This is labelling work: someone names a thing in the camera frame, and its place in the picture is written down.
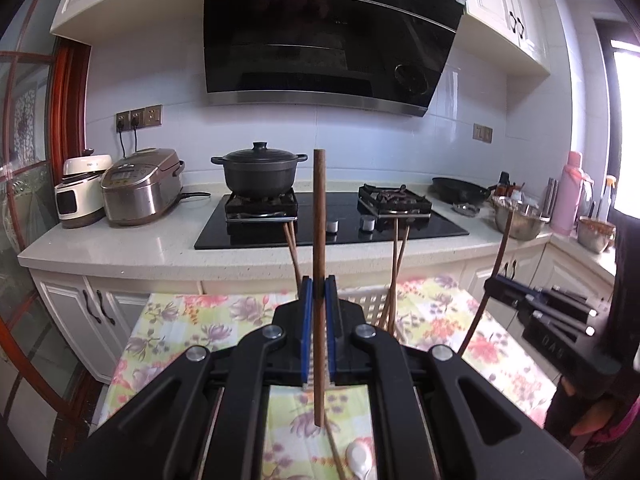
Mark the steel bottle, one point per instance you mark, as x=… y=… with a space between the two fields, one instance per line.
x=551 y=200

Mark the silver rice cooker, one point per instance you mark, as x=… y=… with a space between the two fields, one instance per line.
x=140 y=190

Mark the white base cabinet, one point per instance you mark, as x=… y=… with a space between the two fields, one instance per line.
x=65 y=310
x=565 y=270

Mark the white spoon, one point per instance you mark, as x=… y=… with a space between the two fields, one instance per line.
x=359 y=455

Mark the black range hood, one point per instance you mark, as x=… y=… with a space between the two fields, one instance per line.
x=325 y=35

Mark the wooden glass door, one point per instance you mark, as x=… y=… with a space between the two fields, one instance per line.
x=65 y=110

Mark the small steel bowl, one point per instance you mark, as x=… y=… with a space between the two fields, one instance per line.
x=595 y=237

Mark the large steel bowl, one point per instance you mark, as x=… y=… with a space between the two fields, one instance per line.
x=522 y=222

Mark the person's right hand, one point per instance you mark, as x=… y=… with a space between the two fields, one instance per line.
x=590 y=420

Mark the black glass gas stove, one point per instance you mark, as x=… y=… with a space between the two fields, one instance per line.
x=345 y=232

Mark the brown window frame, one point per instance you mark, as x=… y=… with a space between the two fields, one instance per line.
x=607 y=60

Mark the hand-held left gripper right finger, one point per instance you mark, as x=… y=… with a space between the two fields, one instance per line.
x=330 y=340

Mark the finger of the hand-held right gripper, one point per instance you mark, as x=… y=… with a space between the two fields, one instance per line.
x=550 y=312
x=505 y=287

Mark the pink thermos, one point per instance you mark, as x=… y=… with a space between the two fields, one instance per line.
x=567 y=200

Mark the spray bottle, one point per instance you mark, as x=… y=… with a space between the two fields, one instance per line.
x=610 y=195

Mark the white plastic utensil holder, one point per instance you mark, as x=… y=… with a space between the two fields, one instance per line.
x=372 y=292

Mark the floral tablecloth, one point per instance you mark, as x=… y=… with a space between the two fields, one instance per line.
x=200 y=320

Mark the small metal dish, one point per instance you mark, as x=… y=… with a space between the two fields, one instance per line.
x=466 y=208

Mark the white electric cooker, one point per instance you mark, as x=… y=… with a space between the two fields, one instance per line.
x=80 y=195

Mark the brass wall socket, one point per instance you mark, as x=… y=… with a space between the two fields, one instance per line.
x=137 y=118
x=123 y=121
x=153 y=115
x=483 y=133

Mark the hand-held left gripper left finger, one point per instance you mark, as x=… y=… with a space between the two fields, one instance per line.
x=306 y=340

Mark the black lidded pot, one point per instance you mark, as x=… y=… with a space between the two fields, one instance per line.
x=260 y=172

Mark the black wok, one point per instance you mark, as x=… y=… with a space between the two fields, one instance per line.
x=460 y=190

